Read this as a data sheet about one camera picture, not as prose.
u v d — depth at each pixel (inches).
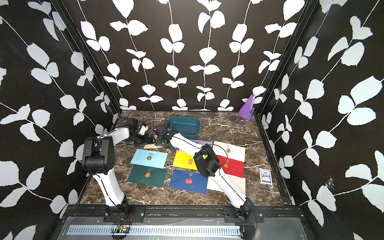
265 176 33.8
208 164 24.6
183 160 36.6
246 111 45.1
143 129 36.8
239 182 33.8
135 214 29.4
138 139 34.4
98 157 20.8
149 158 37.1
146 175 34.3
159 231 27.6
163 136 30.6
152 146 36.1
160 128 31.4
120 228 27.6
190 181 33.5
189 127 43.4
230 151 38.5
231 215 28.6
